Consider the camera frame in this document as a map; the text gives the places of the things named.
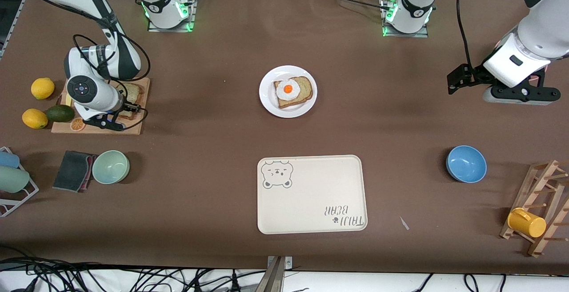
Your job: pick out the wooden mug rack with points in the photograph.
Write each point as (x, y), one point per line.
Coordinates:
(553, 221)

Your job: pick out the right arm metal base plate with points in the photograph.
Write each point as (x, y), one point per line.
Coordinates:
(192, 16)

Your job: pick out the plain brown toast slice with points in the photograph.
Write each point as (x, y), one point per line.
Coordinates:
(135, 93)

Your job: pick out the toast slice under egg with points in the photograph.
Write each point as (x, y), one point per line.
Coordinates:
(304, 88)

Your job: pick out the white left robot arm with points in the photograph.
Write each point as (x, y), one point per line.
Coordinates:
(540, 34)

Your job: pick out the white round plate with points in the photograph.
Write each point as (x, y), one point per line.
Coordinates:
(271, 103)

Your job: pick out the pale green bowl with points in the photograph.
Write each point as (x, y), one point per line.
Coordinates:
(110, 167)

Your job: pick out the light blue cup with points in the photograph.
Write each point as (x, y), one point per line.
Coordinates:
(8, 160)

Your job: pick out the wooden cutting board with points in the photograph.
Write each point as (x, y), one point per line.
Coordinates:
(140, 125)

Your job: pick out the pale green cup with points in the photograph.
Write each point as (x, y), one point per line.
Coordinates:
(12, 179)

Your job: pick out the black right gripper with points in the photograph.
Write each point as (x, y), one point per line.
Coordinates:
(127, 107)

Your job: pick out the blue bowl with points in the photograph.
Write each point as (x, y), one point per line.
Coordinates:
(466, 164)

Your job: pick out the orange fruit slice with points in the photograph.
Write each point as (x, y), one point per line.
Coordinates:
(76, 125)

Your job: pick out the yellow plastic knife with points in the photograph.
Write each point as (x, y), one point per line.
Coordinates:
(68, 100)

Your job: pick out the pink bowl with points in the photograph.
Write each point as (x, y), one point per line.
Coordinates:
(499, 45)

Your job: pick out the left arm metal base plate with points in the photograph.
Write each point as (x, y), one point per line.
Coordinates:
(424, 33)

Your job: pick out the toy fried egg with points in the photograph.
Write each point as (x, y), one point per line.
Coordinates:
(287, 90)

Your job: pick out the metal table clamp bracket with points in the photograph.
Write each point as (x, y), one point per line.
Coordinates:
(276, 276)

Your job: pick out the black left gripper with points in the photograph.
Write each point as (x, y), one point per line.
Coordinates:
(478, 77)

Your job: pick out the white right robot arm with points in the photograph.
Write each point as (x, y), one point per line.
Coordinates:
(95, 94)

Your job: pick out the small grey tape scrap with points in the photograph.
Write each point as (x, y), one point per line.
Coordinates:
(404, 223)

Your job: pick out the dark grey sponge cloth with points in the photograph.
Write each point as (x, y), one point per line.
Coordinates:
(71, 171)

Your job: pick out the yellow lemon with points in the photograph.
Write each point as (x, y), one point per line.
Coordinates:
(42, 88)
(34, 119)

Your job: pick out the yellow mug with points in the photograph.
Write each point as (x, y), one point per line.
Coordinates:
(526, 223)

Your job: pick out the dark green avocado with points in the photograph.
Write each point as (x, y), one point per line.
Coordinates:
(60, 114)

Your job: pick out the cream bear print tray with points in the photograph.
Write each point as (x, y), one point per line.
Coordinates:
(311, 198)

